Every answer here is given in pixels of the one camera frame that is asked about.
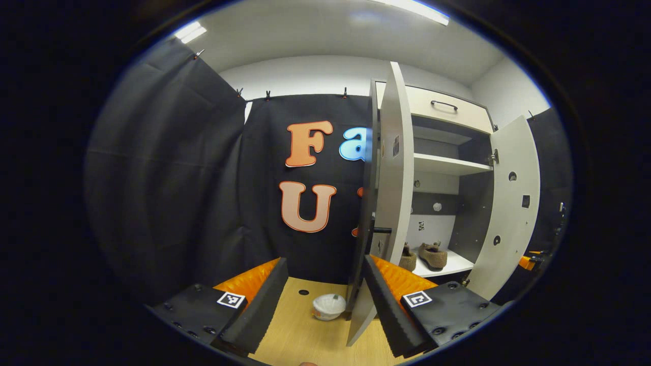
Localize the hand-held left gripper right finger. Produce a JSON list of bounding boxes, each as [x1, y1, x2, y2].
[[364, 254, 512, 359]]

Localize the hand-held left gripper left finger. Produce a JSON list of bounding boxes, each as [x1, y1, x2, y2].
[[146, 257, 289, 356]]

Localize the white cabinet door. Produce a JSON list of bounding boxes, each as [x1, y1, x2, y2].
[[465, 116, 541, 300], [347, 61, 415, 347]]

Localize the brown fuzzy shoe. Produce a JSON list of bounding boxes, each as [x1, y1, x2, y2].
[[398, 243, 418, 271], [418, 241, 448, 270]]

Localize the white shoe cabinet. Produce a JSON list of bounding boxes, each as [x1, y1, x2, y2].
[[371, 79, 496, 285]]

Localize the cream cabinet drawer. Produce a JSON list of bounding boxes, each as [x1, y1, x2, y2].
[[375, 81, 494, 135]]

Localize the white round bowl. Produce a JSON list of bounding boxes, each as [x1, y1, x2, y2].
[[312, 293, 347, 321]]

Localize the black backdrop cloth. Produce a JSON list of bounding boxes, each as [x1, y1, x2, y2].
[[84, 38, 574, 306]]

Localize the long ceiling light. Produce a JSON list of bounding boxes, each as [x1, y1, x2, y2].
[[173, 20, 208, 44]]

